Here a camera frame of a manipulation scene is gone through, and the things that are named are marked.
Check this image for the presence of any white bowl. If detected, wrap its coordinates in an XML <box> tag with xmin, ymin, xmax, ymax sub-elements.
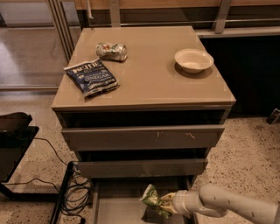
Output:
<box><xmin>174</xmin><ymin>49</ymin><xmax>214</xmax><ymax>74</ymax></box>

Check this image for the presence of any green jalapeno chip bag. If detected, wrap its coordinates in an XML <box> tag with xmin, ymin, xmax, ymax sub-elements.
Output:
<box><xmin>140</xmin><ymin>184</ymin><xmax>172</xmax><ymax>218</ymax></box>

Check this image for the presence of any crushed silver soda can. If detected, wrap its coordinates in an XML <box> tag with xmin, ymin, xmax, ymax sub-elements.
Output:
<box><xmin>96</xmin><ymin>43</ymin><xmax>128</xmax><ymax>61</ymax></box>

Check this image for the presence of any top grey drawer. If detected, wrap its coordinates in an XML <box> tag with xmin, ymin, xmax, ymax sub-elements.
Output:
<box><xmin>62</xmin><ymin>125</ymin><xmax>224</xmax><ymax>151</ymax></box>

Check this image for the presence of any bottom grey open drawer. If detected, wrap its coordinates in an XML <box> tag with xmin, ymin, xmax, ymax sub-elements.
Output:
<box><xmin>91</xmin><ymin>177</ymin><xmax>199</xmax><ymax>224</ymax></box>

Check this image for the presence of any black cable bundle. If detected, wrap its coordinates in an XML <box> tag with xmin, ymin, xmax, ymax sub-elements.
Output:
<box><xmin>3</xmin><ymin>136</ymin><xmax>94</xmax><ymax>224</ymax></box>

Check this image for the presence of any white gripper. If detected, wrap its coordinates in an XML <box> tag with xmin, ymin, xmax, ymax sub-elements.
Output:
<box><xmin>160</xmin><ymin>190</ymin><xmax>196</xmax><ymax>218</ymax></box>

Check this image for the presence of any blue vinegar chip bag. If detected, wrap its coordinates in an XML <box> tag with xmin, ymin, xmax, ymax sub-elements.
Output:
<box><xmin>64</xmin><ymin>59</ymin><xmax>118</xmax><ymax>98</ymax></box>

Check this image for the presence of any metal railing frame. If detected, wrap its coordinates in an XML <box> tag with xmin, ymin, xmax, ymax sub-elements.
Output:
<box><xmin>44</xmin><ymin>0</ymin><xmax>280</xmax><ymax>60</ymax></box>

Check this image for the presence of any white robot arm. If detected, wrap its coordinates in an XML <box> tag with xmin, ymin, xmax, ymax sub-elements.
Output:
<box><xmin>160</xmin><ymin>184</ymin><xmax>280</xmax><ymax>224</ymax></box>

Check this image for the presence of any grey drawer cabinet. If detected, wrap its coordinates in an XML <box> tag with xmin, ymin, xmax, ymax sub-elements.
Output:
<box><xmin>51</xmin><ymin>25</ymin><xmax>236</xmax><ymax>187</ymax></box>

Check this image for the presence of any black metal floor bar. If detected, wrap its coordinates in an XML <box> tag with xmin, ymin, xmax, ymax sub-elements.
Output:
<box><xmin>49</xmin><ymin>162</ymin><xmax>74</xmax><ymax>224</ymax></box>

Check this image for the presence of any middle grey drawer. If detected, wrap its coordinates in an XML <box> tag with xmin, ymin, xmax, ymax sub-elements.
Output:
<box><xmin>78</xmin><ymin>158</ymin><xmax>207</xmax><ymax>179</ymax></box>

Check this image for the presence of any black side table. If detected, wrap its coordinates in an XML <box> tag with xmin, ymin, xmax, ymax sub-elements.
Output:
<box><xmin>0</xmin><ymin>112</ymin><xmax>58</xmax><ymax>202</ymax></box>

